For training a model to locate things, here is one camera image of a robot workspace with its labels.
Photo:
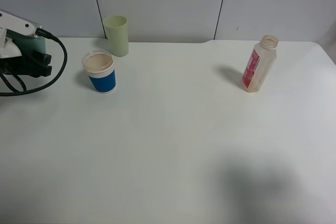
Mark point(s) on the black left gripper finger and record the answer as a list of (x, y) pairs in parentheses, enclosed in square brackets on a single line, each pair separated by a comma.
[(38, 64)]

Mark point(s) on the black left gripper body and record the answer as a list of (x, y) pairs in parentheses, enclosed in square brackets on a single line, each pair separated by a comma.
[(15, 65)]

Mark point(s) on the teal green plastic cup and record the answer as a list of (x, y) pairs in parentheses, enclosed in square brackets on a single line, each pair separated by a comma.
[(27, 44)]

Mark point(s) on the blue sleeved paper cup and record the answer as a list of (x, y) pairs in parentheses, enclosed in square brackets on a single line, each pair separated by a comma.
[(99, 66)]

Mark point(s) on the pink label drink bottle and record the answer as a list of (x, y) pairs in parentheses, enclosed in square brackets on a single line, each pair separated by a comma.
[(260, 62)]

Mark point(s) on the pale green tall cup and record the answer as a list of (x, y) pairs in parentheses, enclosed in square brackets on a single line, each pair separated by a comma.
[(116, 29)]

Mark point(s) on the white wrist camera on bracket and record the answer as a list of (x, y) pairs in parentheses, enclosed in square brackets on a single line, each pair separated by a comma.
[(12, 27)]

